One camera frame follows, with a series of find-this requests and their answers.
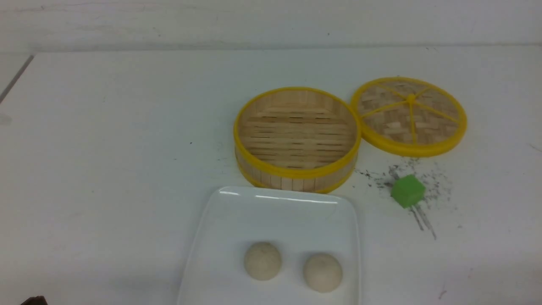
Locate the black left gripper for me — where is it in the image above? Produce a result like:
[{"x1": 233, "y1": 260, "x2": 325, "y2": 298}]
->
[{"x1": 21, "y1": 296, "x2": 47, "y2": 305}]

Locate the green cube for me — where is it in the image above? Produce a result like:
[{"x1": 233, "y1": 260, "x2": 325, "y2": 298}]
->
[{"x1": 391, "y1": 175, "x2": 426, "y2": 209}]

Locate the round white steamed bun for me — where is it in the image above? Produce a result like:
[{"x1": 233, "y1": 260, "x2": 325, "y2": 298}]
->
[{"x1": 303, "y1": 253, "x2": 343, "y2": 293}]

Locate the yellow rimmed bamboo steamer basket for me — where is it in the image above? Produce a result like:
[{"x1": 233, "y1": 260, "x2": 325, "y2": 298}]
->
[{"x1": 233, "y1": 87, "x2": 362, "y2": 193}]

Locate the pleated white steamed bun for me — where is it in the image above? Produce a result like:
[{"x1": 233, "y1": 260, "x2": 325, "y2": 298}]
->
[{"x1": 243, "y1": 242, "x2": 282, "y2": 281}]

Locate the yellow rimmed bamboo steamer lid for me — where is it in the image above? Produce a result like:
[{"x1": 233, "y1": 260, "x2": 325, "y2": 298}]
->
[{"x1": 350, "y1": 77, "x2": 468, "y2": 158}]

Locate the white square plate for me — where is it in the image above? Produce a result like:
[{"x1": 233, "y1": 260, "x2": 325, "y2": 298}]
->
[{"x1": 177, "y1": 186, "x2": 361, "y2": 305}]

